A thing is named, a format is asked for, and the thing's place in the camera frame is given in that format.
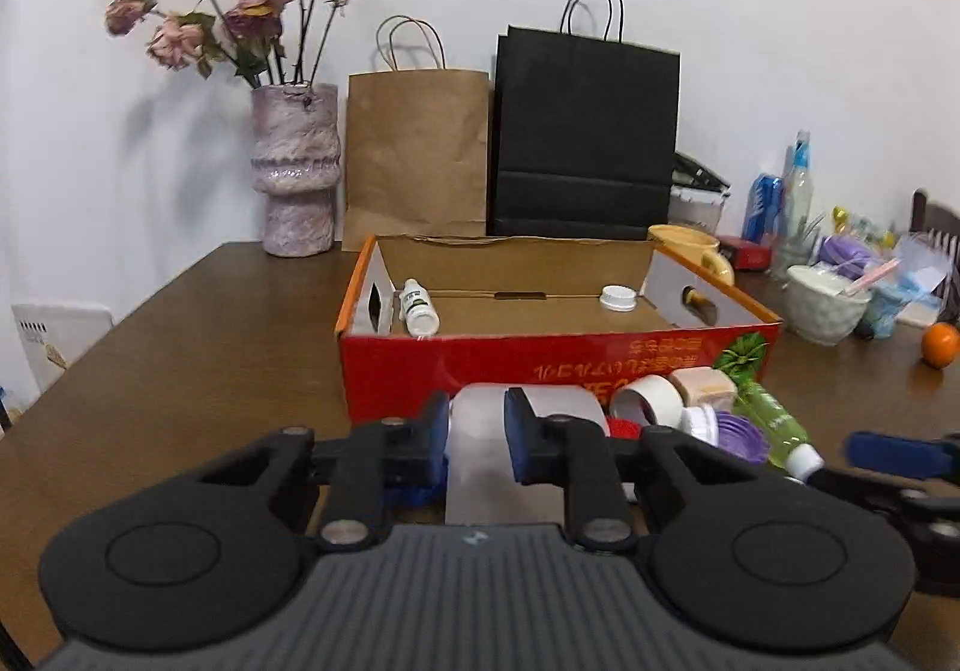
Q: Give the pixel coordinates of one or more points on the colourful candy packet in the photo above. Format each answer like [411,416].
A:
[862,226]

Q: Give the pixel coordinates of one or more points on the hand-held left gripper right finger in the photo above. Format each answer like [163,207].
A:
[517,438]

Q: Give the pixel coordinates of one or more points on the red cardboard box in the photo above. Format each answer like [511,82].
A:
[525,360]

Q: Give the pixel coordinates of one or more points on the blue drink can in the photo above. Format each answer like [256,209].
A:
[763,210]

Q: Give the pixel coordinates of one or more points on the clear glass bottle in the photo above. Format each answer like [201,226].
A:
[799,191]

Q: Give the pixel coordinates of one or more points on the green plastic bottle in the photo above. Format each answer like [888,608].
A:
[776,423]

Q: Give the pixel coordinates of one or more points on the brown paper bag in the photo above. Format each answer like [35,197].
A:
[416,153]

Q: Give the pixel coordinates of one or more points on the beige wooden cube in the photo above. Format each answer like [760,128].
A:
[701,384]

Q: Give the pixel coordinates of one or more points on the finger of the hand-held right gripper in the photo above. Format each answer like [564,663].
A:
[892,453]
[930,536]

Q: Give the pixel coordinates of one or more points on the small red box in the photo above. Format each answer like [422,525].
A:
[746,255]

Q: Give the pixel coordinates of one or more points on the white tape roll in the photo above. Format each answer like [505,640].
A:
[660,395]

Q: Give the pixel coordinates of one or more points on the small yogurt cup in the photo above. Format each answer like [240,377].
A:
[889,311]

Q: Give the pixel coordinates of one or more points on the black paper bag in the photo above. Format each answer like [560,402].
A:
[585,131]

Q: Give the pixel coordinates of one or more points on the white board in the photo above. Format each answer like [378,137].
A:
[60,341]

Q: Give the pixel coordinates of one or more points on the clear plastic tissue pack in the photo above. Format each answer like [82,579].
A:
[922,266]

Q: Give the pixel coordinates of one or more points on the purple pouch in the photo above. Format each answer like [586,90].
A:
[844,255]

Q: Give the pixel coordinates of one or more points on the purple lid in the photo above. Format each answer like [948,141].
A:
[739,442]

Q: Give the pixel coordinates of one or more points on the pink ceramic vase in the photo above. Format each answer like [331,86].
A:
[296,168]

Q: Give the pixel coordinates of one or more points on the small white dropper bottle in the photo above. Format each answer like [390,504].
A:
[418,307]

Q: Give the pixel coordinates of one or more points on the white bowl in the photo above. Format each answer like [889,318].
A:
[825,315]

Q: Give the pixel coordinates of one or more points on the clear plastic container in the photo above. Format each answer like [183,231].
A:
[697,198]

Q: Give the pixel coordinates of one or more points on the orange fruit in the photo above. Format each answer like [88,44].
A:
[941,346]

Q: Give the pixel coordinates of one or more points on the white plastic bottle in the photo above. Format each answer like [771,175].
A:
[480,446]

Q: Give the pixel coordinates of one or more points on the red lid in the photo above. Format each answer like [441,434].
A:
[624,427]

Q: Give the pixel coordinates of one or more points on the pink spoon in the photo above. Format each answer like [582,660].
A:
[874,277]

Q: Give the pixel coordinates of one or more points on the yellow mug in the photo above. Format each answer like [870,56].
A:
[686,243]

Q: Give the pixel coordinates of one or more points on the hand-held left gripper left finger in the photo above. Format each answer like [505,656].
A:
[439,438]

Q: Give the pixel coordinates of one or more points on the dark wooden chair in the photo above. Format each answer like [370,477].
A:
[937,221]

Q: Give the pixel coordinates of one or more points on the white cap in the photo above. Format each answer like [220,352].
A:
[700,422]

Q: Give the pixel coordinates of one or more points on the white capped bottle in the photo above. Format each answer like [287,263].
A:
[619,296]

